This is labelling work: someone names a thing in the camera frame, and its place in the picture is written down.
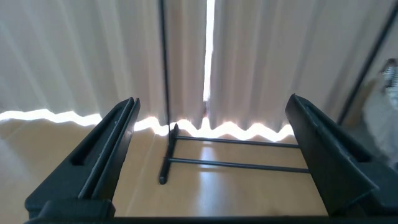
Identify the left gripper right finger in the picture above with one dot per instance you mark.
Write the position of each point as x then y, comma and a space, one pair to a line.
348, 183

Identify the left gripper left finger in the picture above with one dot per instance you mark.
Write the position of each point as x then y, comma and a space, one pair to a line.
77, 186

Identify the white laundry basket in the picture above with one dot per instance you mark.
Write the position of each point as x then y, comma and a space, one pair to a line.
390, 77

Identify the black clothes rack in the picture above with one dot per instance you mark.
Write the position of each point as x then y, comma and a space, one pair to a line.
164, 62

